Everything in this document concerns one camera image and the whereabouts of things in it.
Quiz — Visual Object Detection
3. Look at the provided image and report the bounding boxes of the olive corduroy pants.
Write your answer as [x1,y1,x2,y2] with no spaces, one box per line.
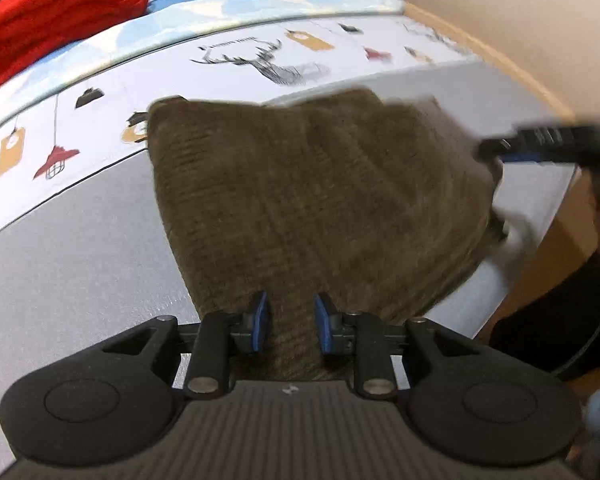
[146,88,505,380]

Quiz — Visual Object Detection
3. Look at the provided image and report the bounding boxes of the printed white grey bedsheet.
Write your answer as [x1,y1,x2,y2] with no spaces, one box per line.
[0,13,556,472]

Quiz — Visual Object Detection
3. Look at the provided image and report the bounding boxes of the person in dark clothes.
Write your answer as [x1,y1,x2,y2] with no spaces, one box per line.
[488,164,600,480]

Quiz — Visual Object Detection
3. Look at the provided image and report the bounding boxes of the red pillow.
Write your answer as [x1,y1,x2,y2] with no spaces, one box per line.
[0,0,148,86]

